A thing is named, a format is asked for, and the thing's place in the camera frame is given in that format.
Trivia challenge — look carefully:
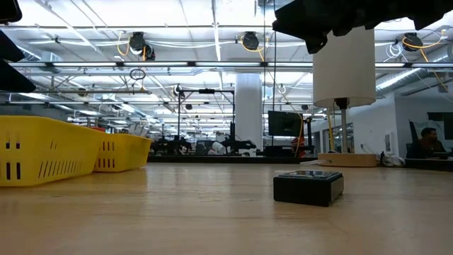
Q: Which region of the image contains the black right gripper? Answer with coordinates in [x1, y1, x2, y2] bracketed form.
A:
[272, 0, 418, 55]

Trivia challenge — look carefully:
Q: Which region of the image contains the black digital timer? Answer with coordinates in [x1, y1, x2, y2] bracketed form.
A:
[273, 170, 345, 208]

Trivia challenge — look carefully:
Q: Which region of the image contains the black office chair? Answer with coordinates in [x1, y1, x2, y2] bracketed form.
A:
[408, 119, 422, 159]

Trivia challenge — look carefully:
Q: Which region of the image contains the white shade wooden base lamp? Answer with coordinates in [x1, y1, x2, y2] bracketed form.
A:
[312, 26, 378, 169]

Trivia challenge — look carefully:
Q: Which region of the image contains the large yellow plastic basket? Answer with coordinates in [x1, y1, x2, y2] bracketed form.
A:
[0, 115, 104, 188]

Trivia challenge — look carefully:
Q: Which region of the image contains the black monitor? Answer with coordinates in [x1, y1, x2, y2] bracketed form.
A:
[268, 110, 304, 138]

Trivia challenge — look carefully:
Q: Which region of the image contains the white pillar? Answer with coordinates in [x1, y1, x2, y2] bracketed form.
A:
[234, 73, 264, 152]

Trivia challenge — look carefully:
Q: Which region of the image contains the small yellow plastic basket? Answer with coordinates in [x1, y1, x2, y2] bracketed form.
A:
[92, 132, 154, 174]

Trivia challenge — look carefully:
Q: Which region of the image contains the white roll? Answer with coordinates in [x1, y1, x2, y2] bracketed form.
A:
[211, 140, 227, 155]

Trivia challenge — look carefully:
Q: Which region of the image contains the person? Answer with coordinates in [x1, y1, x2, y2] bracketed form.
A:
[412, 127, 452, 159]

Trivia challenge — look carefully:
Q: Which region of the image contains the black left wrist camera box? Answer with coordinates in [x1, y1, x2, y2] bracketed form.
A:
[0, 0, 23, 25]

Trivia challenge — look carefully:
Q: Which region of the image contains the black ceiling cable reel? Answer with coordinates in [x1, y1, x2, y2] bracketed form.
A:
[128, 30, 156, 62]
[241, 30, 261, 51]
[402, 31, 425, 53]

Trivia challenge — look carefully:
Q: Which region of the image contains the yellow hanging cable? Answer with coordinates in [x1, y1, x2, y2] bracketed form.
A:
[296, 113, 306, 159]

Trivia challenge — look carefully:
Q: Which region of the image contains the black background rig frame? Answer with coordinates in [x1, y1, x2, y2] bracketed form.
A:
[176, 88, 236, 157]

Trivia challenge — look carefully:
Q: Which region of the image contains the white cable coil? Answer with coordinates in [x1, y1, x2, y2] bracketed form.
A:
[379, 151, 407, 168]

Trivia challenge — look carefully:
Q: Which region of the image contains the dark wall screen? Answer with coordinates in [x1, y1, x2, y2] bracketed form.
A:
[427, 112, 453, 141]

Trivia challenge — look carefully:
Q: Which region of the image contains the black table edge frame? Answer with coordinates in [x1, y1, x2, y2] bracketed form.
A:
[147, 155, 319, 164]

